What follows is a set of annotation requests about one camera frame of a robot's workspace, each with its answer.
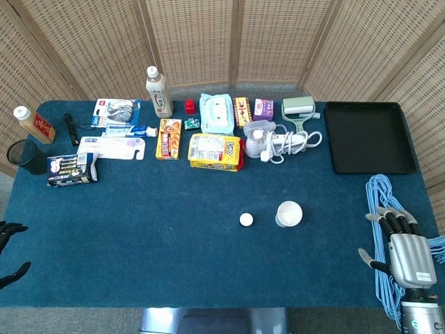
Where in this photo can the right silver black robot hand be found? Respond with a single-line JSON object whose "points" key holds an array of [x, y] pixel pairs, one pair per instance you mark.
{"points": [[412, 257]]}

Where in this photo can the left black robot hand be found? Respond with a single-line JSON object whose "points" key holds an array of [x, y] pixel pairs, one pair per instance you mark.
{"points": [[8, 230]]}

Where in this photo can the light blue wet wipes pack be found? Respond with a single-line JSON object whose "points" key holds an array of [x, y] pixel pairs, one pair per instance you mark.
{"points": [[216, 115]]}

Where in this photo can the white floral paper cup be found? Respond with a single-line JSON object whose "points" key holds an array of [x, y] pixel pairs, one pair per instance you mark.
{"points": [[289, 214]]}

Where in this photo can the black snack bag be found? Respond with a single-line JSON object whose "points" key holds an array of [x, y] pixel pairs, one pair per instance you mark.
{"points": [[71, 170]]}

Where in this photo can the green lint roller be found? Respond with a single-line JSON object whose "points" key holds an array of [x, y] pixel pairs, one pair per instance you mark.
{"points": [[298, 107]]}

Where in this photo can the woven wooden folding screen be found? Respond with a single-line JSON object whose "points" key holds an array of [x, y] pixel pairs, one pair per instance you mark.
{"points": [[194, 38]]}

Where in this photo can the black plastic tray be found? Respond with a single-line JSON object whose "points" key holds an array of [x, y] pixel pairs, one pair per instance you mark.
{"points": [[368, 137]]}

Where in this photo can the milk tea bottle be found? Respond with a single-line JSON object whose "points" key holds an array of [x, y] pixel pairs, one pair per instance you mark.
{"points": [[160, 97]]}

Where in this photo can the blue table cloth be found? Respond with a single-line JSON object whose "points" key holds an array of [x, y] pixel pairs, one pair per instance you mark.
{"points": [[167, 226]]}

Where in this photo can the adhesive hooks blister pack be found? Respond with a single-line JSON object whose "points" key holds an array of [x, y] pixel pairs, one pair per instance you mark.
{"points": [[116, 111]]}

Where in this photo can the black jar with white lid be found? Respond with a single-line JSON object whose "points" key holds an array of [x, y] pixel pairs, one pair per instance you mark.
{"points": [[246, 219]]}

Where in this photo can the purple small box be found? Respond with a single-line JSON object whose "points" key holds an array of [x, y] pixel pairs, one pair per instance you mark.
{"points": [[263, 109]]}

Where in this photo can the yellow Lipo biscuit bag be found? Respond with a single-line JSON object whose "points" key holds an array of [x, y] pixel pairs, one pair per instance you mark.
{"points": [[213, 151]]}

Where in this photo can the blue white toothpaste tube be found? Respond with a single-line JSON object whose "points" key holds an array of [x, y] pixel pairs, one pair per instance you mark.
{"points": [[127, 131]]}

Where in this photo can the small green packet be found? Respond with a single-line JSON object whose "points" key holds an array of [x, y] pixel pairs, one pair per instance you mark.
{"points": [[191, 124]]}

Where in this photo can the red yellow narrow box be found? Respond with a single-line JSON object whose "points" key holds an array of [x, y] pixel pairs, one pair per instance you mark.
{"points": [[243, 112]]}

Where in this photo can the black mesh pen cup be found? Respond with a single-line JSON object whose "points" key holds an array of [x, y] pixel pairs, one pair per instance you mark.
{"points": [[29, 158]]}

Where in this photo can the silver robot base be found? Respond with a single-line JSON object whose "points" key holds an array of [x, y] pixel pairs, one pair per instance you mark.
{"points": [[212, 321]]}

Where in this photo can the yellow red food box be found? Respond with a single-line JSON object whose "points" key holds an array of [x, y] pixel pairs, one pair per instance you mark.
{"points": [[169, 139]]}

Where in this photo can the brown drink bottle red label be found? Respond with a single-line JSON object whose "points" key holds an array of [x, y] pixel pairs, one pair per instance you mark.
{"points": [[36, 125]]}

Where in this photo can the white toothbrush package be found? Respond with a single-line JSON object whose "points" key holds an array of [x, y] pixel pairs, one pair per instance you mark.
{"points": [[107, 148]]}

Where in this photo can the small red plastic item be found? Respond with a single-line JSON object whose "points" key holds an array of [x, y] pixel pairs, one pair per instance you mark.
{"points": [[190, 107]]}

